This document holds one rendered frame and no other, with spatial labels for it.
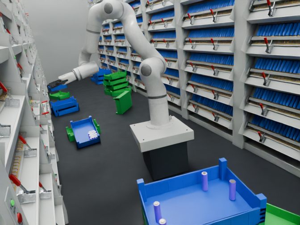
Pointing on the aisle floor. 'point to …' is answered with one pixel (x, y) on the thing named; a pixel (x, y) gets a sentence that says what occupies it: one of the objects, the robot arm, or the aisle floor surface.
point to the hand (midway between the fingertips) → (52, 85)
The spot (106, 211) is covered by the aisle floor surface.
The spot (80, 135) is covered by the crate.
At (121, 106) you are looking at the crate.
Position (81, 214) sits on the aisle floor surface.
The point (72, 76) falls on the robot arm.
